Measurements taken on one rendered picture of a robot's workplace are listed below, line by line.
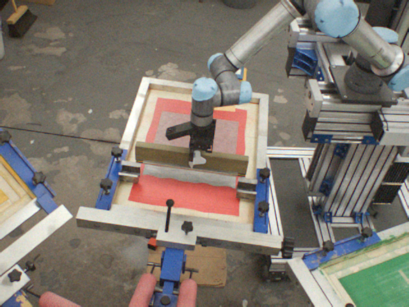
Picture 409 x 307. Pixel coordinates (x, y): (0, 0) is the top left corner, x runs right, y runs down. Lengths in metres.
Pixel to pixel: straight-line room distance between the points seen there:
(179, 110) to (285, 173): 1.07
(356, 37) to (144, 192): 0.91
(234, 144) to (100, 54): 2.36
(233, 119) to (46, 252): 1.33
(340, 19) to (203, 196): 0.80
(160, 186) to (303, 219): 1.18
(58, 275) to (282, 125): 1.90
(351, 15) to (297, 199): 1.60
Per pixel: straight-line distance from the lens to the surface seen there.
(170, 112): 2.16
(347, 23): 1.52
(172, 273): 1.54
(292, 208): 2.86
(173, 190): 1.85
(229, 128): 2.11
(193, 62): 4.14
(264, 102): 2.23
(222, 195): 1.85
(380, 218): 3.00
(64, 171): 3.24
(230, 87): 1.56
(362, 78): 1.95
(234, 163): 1.74
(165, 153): 1.74
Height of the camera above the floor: 2.37
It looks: 46 degrees down
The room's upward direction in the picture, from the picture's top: 7 degrees clockwise
